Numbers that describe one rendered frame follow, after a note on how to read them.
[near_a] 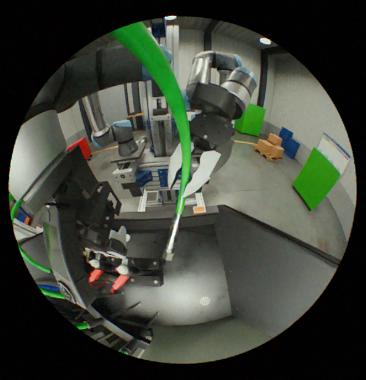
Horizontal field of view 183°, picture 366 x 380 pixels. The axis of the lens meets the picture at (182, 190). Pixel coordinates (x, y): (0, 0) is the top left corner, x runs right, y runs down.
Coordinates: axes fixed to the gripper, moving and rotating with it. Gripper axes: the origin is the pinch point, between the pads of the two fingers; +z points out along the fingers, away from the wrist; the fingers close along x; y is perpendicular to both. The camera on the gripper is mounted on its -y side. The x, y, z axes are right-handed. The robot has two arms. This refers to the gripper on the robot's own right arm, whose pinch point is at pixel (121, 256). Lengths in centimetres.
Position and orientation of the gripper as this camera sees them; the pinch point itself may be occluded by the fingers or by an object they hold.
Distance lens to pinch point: 25.1
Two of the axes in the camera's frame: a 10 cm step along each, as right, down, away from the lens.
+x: -9.9, 0.8, -0.7
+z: 0.0, 6.8, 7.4
